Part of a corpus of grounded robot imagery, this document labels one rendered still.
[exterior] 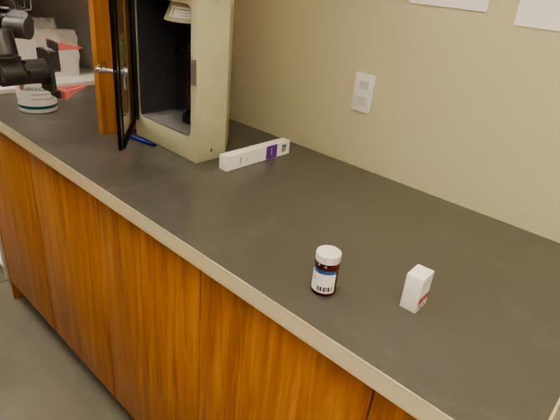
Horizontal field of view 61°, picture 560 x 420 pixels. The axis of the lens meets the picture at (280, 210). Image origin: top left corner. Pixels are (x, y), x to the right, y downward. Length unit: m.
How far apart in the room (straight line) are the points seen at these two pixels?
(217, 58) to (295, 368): 0.85
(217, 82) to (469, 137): 0.71
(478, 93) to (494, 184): 0.24
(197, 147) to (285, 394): 0.74
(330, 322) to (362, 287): 0.13
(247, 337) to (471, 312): 0.44
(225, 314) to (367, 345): 0.36
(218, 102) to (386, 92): 0.49
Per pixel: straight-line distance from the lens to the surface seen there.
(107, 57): 1.63
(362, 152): 1.55
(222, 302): 1.05
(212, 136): 1.44
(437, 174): 1.43
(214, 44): 1.38
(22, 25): 1.52
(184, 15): 1.43
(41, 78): 1.33
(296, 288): 0.90
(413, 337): 0.86
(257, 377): 1.07
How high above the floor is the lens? 1.47
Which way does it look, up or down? 27 degrees down
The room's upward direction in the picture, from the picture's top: 6 degrees clockwise
